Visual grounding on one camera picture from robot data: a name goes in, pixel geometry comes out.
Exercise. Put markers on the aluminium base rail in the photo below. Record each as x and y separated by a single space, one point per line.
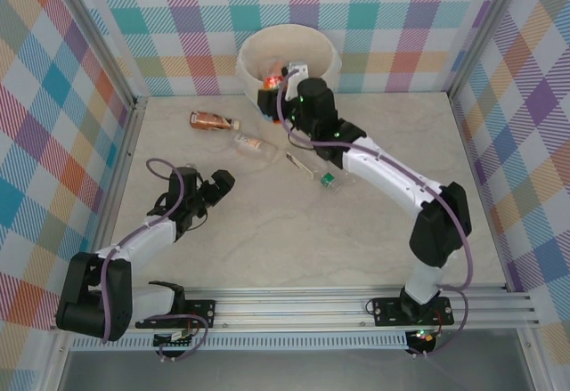
289 311

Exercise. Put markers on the small circuit board with led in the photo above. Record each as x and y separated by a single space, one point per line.
423 335

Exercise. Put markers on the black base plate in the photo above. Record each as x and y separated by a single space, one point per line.
205 311
387 308

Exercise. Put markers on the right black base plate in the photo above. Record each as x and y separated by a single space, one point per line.
387 308

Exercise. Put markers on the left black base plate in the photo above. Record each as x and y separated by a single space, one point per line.
205 311

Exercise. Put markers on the clear bottle pale orange label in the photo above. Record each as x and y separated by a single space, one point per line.
251 144

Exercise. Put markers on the brown bottle cream cap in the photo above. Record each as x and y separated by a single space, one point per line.
211 121

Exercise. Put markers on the cream waste bucket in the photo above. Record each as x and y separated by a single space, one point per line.
289 39

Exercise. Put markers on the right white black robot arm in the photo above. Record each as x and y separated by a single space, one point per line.
378 175

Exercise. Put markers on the aluminium side rail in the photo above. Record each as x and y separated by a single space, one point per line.
113 204
478 186

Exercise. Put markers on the red label bottle orange cap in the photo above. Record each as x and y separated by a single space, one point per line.
271 82

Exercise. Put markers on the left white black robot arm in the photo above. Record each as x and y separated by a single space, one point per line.
147 237

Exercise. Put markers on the clear bottle green cap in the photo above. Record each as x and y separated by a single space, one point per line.
328 180

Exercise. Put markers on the crushed clear bottle tan label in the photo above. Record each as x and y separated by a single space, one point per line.
298 162

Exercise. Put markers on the aluminium frame post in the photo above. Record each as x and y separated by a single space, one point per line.
487 26
89 26

